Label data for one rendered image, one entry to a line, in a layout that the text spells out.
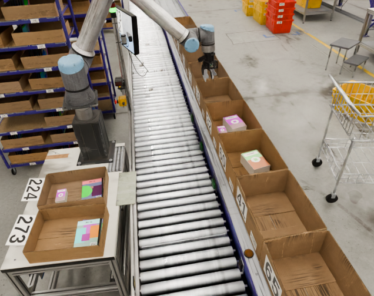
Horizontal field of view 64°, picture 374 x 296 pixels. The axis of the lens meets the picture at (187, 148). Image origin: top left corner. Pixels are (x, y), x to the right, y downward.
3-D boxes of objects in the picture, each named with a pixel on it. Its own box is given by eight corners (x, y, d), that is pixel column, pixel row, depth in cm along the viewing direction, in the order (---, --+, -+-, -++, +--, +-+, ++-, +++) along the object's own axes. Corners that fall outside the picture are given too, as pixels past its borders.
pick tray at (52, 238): (44, 220, 178) (38, 209, 171) (109, 214, 179) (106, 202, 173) (28, 263, 155) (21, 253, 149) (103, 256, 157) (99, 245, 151)
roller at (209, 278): (138, 289, 148) (137, 283, 145) (240, 271, 153) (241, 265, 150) (139, 299, 144) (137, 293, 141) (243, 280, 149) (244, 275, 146)
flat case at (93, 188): (81, 204, 184) (80, 202, 183) (82, 182, 199) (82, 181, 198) (104, 199, 186) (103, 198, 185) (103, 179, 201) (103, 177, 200)
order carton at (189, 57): (182, 63, 322) (181, 47, 312) (209, 60, 325) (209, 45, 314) (187, 78, 291) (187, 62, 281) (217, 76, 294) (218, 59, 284)
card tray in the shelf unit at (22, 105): (-13, 115, 280) (-18, 106, 274) (-3, 99, 304) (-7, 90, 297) (32, 109, 285) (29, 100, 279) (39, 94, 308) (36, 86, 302)
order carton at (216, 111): (204, 123, 229) (204, 103, 219) (242, 118, 232) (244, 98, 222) (217, 154, 199) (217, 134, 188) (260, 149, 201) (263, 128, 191)
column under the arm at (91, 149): (76, 166, 215) (63, 128, 195) (82, 144, 236) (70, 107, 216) (113, 162, 217) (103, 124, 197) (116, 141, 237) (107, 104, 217)
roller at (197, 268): (137, 276, 153) (136, 271, 150) (237, 259, 158) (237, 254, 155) (138, 286, 149) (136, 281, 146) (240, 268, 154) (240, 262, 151)
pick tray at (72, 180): (51, 184, 201) (46, 173, 195) (109, 177, 205) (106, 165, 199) (42, 217, 179) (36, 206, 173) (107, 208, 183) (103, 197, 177)
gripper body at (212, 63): (209, 71, 204) (208, 54, 197) (201, 69, 210) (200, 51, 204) (218, 69, 207) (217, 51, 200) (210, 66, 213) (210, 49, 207)
